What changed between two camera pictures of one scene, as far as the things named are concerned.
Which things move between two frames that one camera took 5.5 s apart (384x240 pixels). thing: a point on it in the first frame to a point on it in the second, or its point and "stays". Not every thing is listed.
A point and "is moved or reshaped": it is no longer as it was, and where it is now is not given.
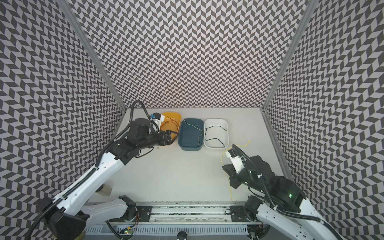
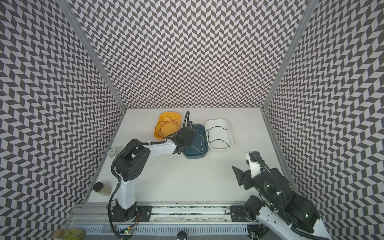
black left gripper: (167, 139) to (191, 138)
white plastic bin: (216, 133) stays
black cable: (214, 138) is moved or reshaped
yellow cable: (196, 128) to (196, 148)
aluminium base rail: (196, 219) stays
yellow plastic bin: (172, 122) stays
